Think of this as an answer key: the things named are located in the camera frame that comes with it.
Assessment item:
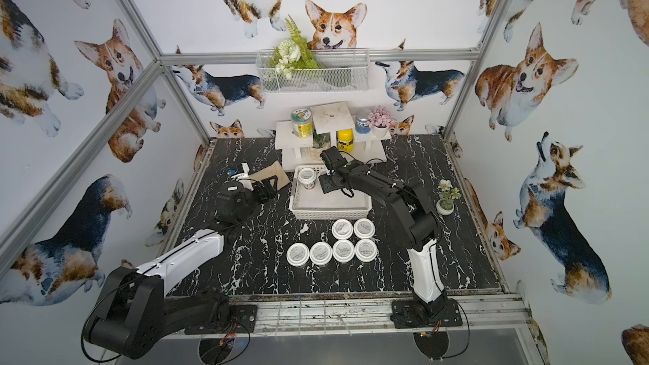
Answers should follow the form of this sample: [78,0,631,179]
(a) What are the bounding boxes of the yogurt cup back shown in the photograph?
[297,167,318,190]
[331,219,354,240]
[353,218,376,239]

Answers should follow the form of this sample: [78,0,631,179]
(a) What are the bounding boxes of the yogurt cup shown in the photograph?
[309,242,333,266]
[297,167,318,190]
[355,239,378,263]
[332,239,355,264]
[331,219,354,240]
[286,243,310,268]
[353,218,376,239]

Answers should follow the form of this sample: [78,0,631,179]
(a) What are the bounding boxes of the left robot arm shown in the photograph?
[80,176,280,359]

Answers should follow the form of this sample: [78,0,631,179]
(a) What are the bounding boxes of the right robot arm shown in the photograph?
[319,147,447,324]

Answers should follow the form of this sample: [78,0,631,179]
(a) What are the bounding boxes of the white plastic basket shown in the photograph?
[288,165,372,221]

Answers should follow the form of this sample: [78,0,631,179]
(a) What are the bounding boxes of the beige work glove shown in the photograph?
[248,161,290,190]

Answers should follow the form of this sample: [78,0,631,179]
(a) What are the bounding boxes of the yellow jar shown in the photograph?
[336,128,354,153]

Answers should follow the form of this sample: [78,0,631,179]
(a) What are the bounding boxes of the woven pot green plant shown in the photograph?
[309,131,331,158]

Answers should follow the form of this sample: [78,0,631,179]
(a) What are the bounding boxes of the blue white can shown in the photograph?
[355,108,371,135]

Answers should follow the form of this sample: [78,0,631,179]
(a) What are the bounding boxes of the white tiered shelf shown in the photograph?
[275,102,390,172]

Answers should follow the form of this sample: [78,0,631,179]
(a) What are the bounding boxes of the pink flower pot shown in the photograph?
[368,106,396,138]

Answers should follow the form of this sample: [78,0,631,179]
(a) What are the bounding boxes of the green yellow tin can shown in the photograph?
[291,108,313,138]

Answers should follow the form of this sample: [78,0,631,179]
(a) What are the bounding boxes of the small white flower pot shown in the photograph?
[436,179,461,216]

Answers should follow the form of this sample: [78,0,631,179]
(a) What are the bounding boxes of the green fern white flowers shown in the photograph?
[267,15,322,79]

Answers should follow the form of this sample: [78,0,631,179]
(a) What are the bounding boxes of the white wire wall basket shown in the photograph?
[255,50,369,93]

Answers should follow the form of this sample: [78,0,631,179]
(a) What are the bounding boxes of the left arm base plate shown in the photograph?
[184,304,259,336]

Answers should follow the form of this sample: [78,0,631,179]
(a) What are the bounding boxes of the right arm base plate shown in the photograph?
[390,297,463,330]

